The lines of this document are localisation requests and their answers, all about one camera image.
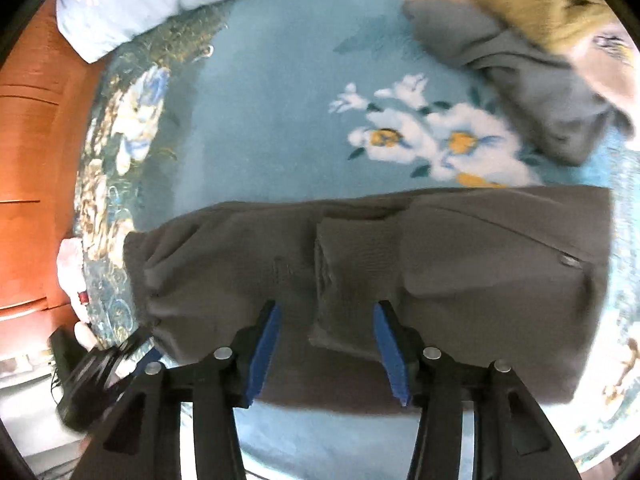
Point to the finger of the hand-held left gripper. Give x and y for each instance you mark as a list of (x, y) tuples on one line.
[(134, 346)]

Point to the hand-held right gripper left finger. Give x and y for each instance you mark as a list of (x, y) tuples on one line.
[(264, 355)]

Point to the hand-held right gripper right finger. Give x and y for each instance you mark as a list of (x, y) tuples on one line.
[(392, 360)]

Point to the brown grey garment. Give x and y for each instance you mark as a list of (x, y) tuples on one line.
[(475, 285)]

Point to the person's left hand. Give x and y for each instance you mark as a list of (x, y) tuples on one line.
[(85, 336)]

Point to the white cloth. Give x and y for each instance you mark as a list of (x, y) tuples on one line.
[(70, 265)]

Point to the blue floral blanket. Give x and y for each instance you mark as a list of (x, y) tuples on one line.
[(250, 110)]

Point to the light blue flowered pillow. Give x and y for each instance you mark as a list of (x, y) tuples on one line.
[(150, 0)]

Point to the pale pink printed garment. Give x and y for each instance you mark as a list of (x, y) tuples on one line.
[(602, 80)]

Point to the orange wooden bed frame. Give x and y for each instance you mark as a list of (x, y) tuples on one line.
[(30, 160)]

